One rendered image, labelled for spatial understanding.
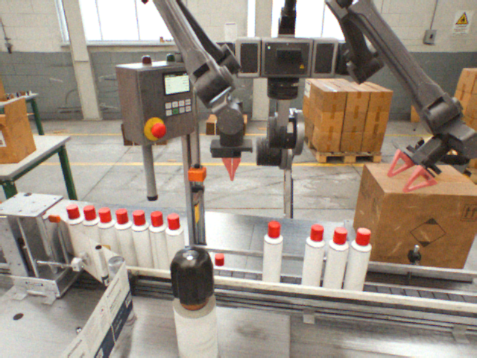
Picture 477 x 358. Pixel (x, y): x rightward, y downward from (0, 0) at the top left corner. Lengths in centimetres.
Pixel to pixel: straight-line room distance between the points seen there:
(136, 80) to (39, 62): 642
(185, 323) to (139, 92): 52
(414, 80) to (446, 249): 56
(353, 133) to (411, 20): 299
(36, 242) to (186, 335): 52
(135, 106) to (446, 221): 95
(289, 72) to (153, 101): 69
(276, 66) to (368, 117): 308
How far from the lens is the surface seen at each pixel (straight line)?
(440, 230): 120
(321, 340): 96
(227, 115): 69
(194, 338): 71
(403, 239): 117
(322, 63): 141
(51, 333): 99
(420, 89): 95
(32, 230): 102
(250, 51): 137
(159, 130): 84
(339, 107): 423
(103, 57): 671
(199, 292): 63
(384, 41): 95
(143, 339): 90
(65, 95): 712
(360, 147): 447
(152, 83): 85
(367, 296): 99
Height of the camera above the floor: 155
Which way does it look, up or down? 25 degrees down
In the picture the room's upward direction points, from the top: straight up
